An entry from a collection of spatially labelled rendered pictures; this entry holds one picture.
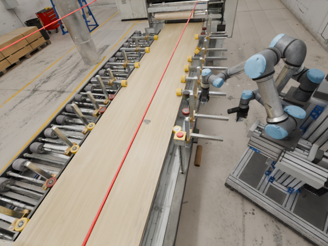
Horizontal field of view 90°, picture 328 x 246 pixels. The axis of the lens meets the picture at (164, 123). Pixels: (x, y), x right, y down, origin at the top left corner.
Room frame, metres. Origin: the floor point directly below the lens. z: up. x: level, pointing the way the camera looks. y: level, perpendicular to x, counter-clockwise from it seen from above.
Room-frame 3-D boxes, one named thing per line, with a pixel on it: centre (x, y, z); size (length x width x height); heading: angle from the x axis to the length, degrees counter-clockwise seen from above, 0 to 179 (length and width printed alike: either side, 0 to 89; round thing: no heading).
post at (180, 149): (0.64, -0.09, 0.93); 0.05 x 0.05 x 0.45; 67
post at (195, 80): (1.35, -0.38, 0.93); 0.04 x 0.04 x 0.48; 67
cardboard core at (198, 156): (1.13, -0.39, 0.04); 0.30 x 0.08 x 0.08; 157
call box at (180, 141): (0.64, -0.09, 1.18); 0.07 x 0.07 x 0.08; 67
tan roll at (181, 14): (3.73, -0.79, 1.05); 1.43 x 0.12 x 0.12; 67
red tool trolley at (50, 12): (8.56, 3.99, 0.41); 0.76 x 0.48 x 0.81; 167
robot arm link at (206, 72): (1.14, -0.42, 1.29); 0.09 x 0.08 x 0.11; 28
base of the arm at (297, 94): (0.96, -1.21, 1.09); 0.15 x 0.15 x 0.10
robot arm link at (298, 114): (0.63, -0.83, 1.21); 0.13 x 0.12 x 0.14; 118
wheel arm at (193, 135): (0.89, -0.29, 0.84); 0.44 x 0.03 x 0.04; 67
